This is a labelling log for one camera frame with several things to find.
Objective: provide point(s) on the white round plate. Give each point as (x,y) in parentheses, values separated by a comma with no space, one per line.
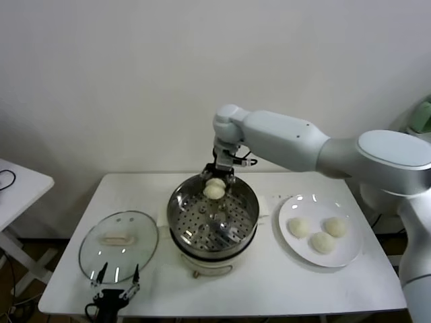
(352,245)

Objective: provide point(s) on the white folding side table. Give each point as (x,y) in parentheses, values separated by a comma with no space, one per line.
(27,188)

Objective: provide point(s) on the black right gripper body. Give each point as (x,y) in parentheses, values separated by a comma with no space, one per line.
(220,174)

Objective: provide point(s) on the perforated steel steamer basket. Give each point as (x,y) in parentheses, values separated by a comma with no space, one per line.
(202,235)

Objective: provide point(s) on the white steamed baozi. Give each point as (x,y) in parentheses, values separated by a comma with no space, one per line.
(213,191)
(323,242)
(335,226)
(299,227)

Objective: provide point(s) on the cream electric cooker base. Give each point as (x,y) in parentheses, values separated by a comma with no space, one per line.
(208,267)

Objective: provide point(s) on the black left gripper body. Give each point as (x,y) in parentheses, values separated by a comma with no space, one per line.
(109,299)

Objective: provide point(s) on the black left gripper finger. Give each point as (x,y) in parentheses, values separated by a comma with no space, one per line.
(102,274)
(136,277)

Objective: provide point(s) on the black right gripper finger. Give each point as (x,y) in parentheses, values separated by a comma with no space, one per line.
(232,180)
(205,178)

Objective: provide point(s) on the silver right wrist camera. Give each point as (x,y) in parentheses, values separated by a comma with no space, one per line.
(224,156)

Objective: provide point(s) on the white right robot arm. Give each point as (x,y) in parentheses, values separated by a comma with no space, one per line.
(286,138)

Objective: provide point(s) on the pale green container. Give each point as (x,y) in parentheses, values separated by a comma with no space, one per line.
(422,112)

